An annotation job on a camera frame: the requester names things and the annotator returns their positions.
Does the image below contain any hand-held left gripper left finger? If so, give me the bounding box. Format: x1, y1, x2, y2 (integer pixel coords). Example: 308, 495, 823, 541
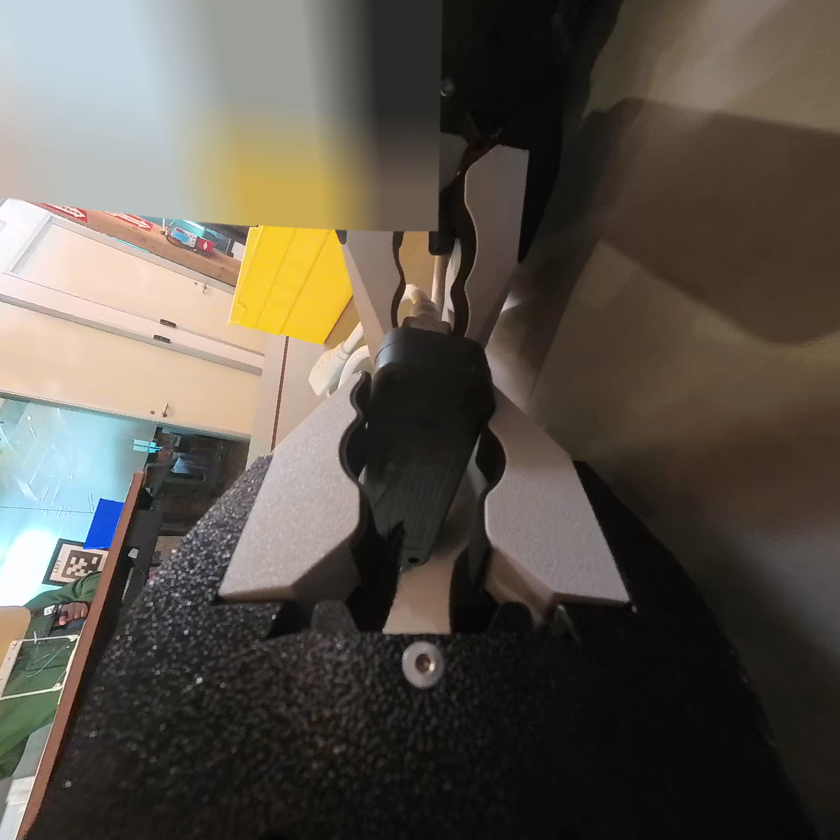
217, 373, 403, 618

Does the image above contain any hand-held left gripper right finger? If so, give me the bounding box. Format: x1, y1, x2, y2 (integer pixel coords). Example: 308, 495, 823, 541
456, 388, 632, 627

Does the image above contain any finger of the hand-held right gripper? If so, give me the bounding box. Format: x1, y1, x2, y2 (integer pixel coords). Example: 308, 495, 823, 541
430, 147, 531, 350
341, 230, 406, 347

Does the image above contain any black power strip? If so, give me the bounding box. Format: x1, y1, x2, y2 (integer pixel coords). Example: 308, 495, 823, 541
364, 327, 496, 572

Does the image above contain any yellow plastic bin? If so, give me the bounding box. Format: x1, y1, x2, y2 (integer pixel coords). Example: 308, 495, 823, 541
226, 226, 358, 345

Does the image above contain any framed tag picture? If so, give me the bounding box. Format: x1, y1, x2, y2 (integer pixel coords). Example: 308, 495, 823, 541
42, 538, 109, 586

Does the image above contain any glass partition window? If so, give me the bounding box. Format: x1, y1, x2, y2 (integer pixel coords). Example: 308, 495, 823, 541
0, 394, 250, 592

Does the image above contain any cream door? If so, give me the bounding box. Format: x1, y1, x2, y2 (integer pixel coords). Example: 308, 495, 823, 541
7, 213, 266, 358
0, 295, 263, 437

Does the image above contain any bare plywood board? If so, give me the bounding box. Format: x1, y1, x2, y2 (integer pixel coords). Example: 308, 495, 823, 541
0, 604, 32, 657

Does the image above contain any white cord connector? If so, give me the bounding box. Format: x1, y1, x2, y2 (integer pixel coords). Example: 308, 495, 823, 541
308, 341, 368, 396

